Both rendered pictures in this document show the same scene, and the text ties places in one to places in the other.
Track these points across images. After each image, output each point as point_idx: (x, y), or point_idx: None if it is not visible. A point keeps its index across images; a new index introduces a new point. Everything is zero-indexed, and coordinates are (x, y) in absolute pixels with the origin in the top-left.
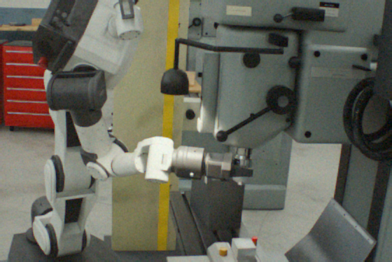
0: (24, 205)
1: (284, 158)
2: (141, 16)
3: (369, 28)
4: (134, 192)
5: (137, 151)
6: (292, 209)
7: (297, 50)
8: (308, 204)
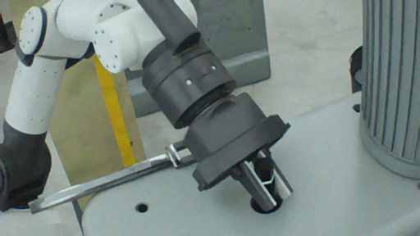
0: None
1: (257, 20)
2: (65, 229)
3: None
4: (91, 165)
5: None
6: (280, 72)
7: None
8: (298, 57)
